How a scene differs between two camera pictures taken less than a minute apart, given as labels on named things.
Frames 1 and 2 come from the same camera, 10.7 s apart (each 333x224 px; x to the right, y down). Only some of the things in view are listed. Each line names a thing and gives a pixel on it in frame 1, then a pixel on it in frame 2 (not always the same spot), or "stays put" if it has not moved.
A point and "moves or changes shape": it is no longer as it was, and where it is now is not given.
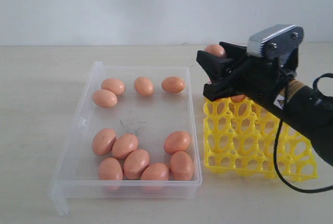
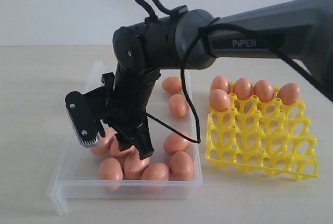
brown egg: [177, 141] stays put
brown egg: [123, 145] stays put
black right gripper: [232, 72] to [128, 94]
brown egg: [156, 171] stays put
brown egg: [216, 50] moves or changes shape
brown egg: [135, 163] stays put
